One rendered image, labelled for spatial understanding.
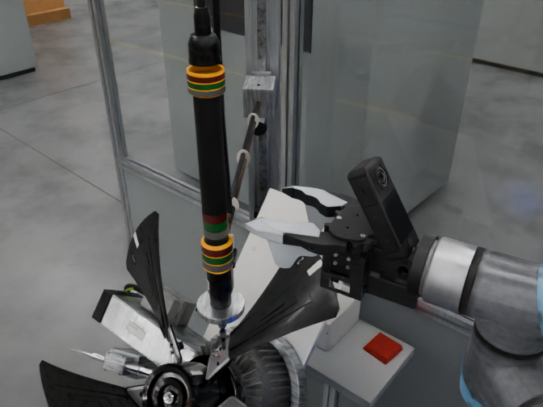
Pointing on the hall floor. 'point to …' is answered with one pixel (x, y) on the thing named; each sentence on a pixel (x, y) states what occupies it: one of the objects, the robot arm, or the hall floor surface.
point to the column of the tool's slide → (273, 16)
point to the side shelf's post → (330, 397)
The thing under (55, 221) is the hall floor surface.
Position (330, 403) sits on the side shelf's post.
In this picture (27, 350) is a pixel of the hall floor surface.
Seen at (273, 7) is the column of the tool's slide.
